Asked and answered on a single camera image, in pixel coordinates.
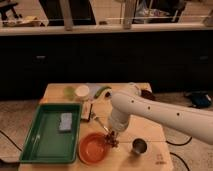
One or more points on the red orange bowl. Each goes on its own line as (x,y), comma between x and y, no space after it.
(93,148)

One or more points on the dark red grape bunch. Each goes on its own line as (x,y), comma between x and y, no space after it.
(111,140)

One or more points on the grey blue sponge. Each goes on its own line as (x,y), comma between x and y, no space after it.
(65,122)

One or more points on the dark purple bowl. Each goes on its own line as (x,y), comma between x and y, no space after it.
(148,95)

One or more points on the light green cup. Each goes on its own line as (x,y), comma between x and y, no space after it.
(69,93)

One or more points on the green plastic tray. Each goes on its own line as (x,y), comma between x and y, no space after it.
(45,142)

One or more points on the long handled spoon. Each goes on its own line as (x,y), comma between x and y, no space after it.
(108,95)

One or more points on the small brown box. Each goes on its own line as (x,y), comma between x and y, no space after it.
(86,111)

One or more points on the green vegetable toy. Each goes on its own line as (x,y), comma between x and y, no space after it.
(100,91)

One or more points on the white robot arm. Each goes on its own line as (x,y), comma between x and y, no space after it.
(128,101)

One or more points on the small metal cup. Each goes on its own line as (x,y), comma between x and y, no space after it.
(139,146)

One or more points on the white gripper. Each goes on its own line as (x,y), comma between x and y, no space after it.
(114,129)

